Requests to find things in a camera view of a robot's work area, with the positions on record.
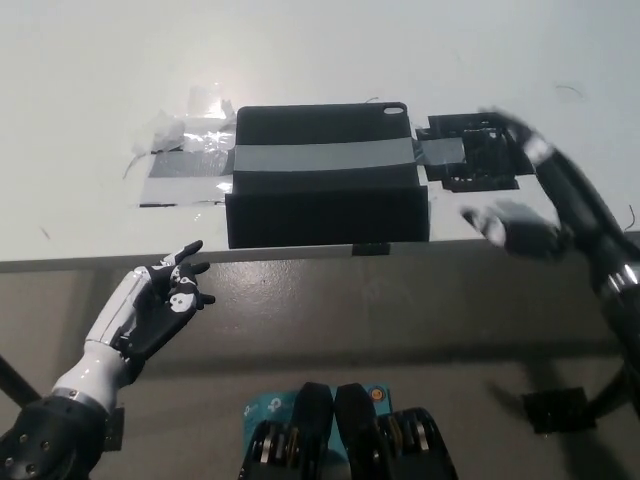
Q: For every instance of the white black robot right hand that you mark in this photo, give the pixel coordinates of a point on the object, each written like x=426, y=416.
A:
x=560, y=190

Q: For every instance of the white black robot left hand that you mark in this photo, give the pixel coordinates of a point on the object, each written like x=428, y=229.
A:
x=125, y=310

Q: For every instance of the black tablet cover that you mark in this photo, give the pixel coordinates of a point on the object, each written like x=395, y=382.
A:
x=325, y=210

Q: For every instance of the crumpled clear tape patch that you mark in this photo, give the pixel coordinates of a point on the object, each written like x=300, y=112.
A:
x=167, y=131

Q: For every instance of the grey tape strip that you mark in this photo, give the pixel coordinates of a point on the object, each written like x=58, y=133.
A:
x=325, y=157

